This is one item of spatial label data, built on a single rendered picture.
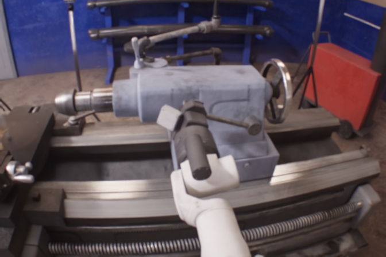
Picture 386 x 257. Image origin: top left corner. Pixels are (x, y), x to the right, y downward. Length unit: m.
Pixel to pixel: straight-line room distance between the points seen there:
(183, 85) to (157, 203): 0.36
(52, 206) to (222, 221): 0.57
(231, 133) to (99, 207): 0.46
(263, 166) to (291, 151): 0.40
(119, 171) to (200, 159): 0.69
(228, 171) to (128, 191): 0.46
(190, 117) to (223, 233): 0.30
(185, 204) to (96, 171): 0.73
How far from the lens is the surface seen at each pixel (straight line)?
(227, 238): 0.39
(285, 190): 0.92
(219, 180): 0.49
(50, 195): 0.88
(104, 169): 1.13
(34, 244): 0.89
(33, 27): 4.18
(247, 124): 0.78
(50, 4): 4.00
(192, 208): 0.44
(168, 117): 0.62
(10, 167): 0.79
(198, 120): 0.60
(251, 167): 0.88
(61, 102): 0.84
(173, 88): 0.74
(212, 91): 0.76
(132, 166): 1.12
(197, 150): 0.48
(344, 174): 1.08
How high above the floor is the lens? 1.49
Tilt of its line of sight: 32 degrees down
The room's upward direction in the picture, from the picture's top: 2 degrees clockwise
